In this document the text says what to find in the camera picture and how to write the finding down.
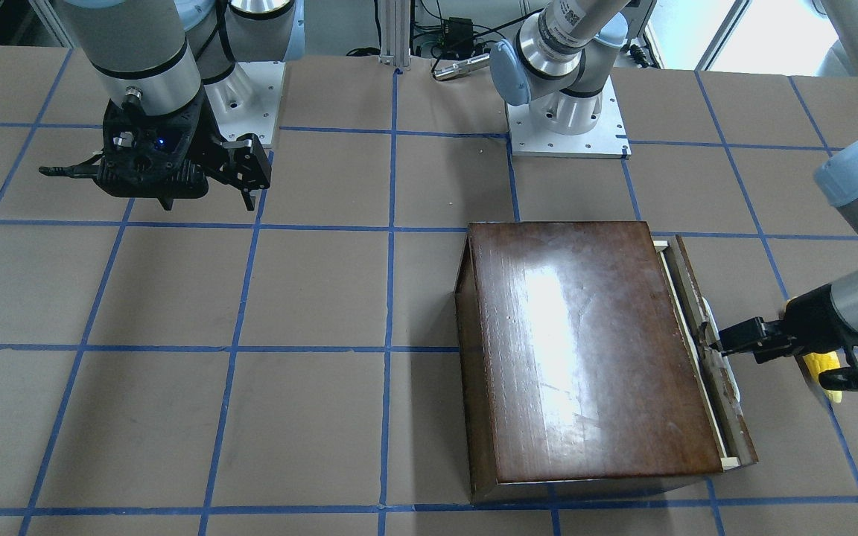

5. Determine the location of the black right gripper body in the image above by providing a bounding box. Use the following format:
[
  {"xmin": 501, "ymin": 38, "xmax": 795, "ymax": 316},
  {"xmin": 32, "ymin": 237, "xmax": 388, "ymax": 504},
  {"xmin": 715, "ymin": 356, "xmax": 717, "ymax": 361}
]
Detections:
[{"xmin": 95, "ymin": 95, "xmax": 215, "ymax": 210}]

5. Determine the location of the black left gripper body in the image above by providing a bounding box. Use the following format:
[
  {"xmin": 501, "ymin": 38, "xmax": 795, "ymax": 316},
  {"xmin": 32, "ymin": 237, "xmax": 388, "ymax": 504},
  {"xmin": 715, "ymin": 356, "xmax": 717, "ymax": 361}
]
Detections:
[{"xmin": 778, "ymin": 284, "xmax": 858, "ymax": 380}]

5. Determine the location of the yellow toy corn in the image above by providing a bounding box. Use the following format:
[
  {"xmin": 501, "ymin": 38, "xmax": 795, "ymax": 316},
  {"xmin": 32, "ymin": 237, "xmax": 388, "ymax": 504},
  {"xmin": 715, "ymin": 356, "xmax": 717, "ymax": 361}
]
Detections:
[{"xmin": 785, "ymin": 296, "xmax": 844, "ymax": 404}]

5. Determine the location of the dark brown wooden drawer box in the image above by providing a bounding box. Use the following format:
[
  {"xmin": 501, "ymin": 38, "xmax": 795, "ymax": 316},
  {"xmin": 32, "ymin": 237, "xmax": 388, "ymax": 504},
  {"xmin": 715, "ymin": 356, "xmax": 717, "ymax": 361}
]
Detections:
[{"xmin": 454, "ymin": 221, "xmax": 759, "ymax": 505}]

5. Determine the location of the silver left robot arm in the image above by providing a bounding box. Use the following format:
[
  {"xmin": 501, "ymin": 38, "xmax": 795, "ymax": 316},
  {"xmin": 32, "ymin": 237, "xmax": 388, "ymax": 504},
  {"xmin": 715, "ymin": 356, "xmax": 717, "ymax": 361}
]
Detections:
[{"xmin": 490, "ymin": 1, "xmax": 858, "ymax": 392}]

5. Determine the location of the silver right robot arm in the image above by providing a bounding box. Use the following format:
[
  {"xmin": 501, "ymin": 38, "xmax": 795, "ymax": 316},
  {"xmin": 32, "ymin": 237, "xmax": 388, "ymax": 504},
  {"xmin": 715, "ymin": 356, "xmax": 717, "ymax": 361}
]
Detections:
[{"xmin": 39, "ymin": 1, "xmax": 305, "ymax": 211}]

